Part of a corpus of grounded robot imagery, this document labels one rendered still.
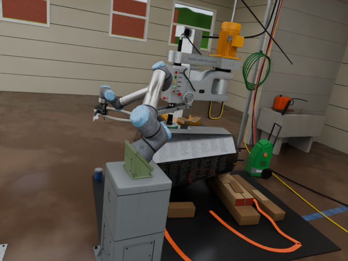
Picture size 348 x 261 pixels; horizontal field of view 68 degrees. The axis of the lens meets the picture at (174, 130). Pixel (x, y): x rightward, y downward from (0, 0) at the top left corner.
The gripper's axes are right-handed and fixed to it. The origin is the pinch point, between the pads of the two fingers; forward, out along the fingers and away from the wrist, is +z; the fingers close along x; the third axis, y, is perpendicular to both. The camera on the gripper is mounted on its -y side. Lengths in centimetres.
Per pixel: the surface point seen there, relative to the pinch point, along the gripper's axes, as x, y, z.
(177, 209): 48, 88, 75
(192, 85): 90, 44, -50
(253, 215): 99, 155, 65
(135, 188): -50, 101, 8
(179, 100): 79, 39, -31
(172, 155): 49, 65, 21
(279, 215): 131, 178, 66
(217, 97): 127, 62, -41
